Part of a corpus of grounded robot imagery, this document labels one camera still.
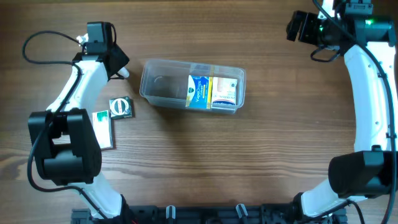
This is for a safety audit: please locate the white sanitizer bottle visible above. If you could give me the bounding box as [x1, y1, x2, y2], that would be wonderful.
[117, 67, 129, 78]

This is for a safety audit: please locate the dark green round-logo box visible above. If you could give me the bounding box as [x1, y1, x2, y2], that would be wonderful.
[109, 96, 133, 119]

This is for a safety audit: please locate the blue yellow VapoDrops box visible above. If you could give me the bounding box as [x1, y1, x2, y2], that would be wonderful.
[186, 75, 213, 110]

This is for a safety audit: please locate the white Hansaplast plaster box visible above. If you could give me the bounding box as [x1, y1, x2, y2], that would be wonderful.
[211, 77, 238, 110]

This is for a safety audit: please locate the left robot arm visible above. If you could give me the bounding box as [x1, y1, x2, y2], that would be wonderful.
[27, 44, 129, 221]

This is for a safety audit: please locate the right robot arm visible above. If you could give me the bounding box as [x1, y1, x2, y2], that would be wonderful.
[286, 3, 397, 223]

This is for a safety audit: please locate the clear plastic container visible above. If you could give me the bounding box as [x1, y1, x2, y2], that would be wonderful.
[140, 59, 246, 114]

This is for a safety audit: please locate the white green flat box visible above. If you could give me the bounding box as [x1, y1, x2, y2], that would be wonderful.
[92, 110, 114, 150]

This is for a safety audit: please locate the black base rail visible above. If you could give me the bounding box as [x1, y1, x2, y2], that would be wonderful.
[70, 204, 348, 224]

